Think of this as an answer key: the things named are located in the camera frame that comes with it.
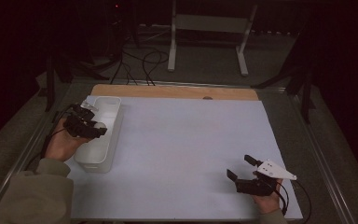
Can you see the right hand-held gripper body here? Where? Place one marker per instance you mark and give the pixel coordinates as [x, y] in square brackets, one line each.
[254, 186]

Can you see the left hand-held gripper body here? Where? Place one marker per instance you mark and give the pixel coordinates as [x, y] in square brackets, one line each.
[77, 124]

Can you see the white plastic bin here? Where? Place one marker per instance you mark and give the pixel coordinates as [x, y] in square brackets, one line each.
[105, 149]

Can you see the person's right hand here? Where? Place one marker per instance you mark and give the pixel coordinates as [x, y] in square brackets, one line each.
[267, 203]

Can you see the person's left hand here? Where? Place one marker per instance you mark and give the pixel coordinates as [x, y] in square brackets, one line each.
[60, 143]

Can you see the black tripod stand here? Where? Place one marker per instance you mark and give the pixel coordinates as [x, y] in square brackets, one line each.
[306, 93]
[50, 84]

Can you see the white table mat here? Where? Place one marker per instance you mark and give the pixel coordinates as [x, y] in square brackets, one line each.
[180, 161]

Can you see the small brown round knob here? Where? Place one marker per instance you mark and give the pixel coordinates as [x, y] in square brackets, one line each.
[207, 97]

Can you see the wooden table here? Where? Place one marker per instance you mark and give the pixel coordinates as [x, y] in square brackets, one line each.
[167, 91]

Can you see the white metal stand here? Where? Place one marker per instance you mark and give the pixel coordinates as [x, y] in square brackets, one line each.
[211, 23]

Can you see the aluminium floor rail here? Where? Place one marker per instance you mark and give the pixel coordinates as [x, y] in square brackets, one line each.
[320, 161]
[21, 158]

